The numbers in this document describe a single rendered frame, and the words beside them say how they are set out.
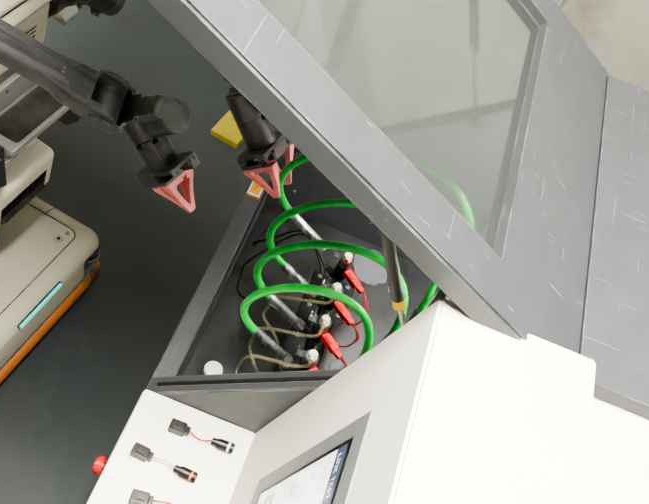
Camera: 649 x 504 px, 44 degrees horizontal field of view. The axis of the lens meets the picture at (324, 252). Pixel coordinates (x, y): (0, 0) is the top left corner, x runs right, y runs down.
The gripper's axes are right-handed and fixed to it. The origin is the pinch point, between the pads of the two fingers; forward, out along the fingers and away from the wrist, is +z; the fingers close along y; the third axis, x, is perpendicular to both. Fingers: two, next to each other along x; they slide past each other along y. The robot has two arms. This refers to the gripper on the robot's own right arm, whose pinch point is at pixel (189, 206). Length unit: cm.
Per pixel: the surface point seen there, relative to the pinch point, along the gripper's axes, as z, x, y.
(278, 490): 30, -33, 28
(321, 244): 10.4, 1.4, 24.3
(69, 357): 58, 13, -114
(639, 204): 27, 32, 64
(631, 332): 31, 6, 69
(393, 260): 4, -12, 50
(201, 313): 24.7, -0.8, -14.2
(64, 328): 52, 20, -120
